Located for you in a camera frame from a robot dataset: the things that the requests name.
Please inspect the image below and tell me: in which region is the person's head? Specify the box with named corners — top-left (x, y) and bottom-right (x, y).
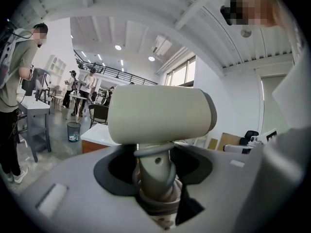
top-left (229, 0), bottom-right (286, 29)

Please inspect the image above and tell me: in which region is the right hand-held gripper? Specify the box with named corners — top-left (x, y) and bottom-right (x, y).
top-left (223, 128), bottom-right (279, 155)

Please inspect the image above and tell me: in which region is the dark wicker chair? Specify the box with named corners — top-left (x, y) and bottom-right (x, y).
top-left (88, 104), bottom-right (109, 130)

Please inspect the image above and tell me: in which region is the white ceiling air conditioner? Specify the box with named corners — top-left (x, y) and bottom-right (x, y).
top-left (151, 34), bottom-right (173, 56)

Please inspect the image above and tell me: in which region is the black mesh waste bin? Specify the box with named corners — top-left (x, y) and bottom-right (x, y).
top-left (67, 121), bottom-right (82, 143)

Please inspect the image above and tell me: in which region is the white wall shelf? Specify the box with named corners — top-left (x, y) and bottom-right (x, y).
top-left (47, 54), bottom-right (68, 87)

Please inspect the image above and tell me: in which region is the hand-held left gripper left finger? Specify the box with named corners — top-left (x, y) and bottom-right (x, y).
top-left (14, 143), bottom-right (156, 233)

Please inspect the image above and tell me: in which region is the person's white shirt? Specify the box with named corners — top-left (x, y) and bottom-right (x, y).
top-left (242, 0), bottom-right (311, 230)

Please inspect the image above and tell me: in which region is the brown cardboard sheet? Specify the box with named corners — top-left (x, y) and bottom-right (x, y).
top-left (217, 132), bottom-right (246, 151)

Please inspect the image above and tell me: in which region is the large window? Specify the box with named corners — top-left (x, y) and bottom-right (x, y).
top-left (165, 55), bottom-right (196, 87)

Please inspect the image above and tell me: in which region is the grey side table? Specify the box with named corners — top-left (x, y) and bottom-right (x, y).
top-left (16, 95), bottom-right (53, 164)

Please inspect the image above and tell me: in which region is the black office chair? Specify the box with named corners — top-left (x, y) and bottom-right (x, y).
top-left (239, 130), bottom-right (259, 146)

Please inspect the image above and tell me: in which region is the black head-worn camera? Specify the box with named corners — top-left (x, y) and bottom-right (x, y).
top-left (220, 4), bottom-right (235, 26)

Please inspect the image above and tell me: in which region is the white sink counter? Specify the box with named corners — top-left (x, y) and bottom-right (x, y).
top-left (80, 123), bottom-right (122, 154)

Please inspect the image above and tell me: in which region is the round white table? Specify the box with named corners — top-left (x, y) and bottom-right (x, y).
top-left (69, 94), bottom-right (88, 124)

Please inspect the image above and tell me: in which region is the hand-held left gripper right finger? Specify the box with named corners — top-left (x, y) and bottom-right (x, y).
top-left (170, 141), bottom-right (267, 233)

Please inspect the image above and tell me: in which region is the black mezzanine railing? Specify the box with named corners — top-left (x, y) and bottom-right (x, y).
top-left (73, 49), bottom-right (158, 86)

